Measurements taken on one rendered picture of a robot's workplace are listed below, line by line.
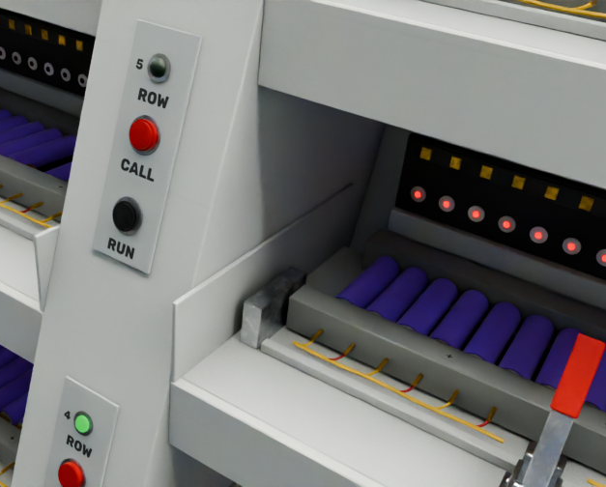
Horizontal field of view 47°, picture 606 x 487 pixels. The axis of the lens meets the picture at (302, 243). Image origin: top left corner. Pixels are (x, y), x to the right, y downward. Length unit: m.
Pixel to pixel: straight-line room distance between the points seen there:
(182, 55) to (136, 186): 0.07
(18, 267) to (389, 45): 0.28
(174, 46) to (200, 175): 0.06
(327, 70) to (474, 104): 0.07
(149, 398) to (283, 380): 0.07
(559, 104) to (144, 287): 0.22
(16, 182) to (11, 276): 0.10
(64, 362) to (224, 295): 0.10
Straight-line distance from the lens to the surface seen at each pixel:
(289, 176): 0.40
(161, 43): 0.36
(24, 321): 0.45
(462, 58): 0.30
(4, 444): 0.59
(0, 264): 0.48
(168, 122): 0.36
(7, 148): 0.60
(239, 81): 0.34
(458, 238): 0.47
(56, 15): 0.43
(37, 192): 0.53
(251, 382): 0.38
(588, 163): 0.30
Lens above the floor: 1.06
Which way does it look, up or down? 14 degrees down
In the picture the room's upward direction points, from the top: 16 degrees clockwise
